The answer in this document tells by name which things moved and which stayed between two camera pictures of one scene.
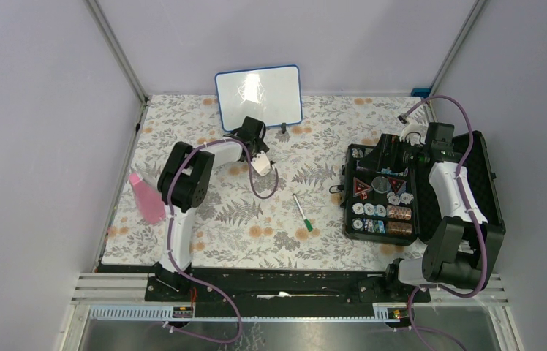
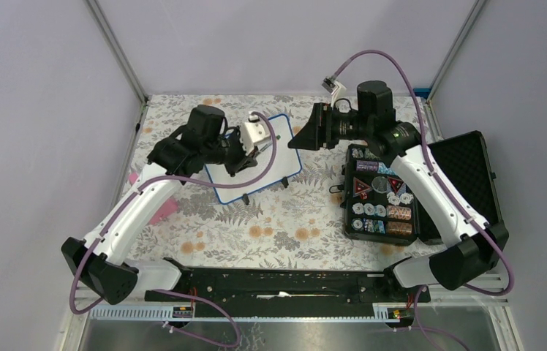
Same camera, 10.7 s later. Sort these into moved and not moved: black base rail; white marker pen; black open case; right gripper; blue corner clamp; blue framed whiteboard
Moved: blue framed whiteboard; white marker pen; right gripper
Not moved: blue corner clamp; black open case; black base rail
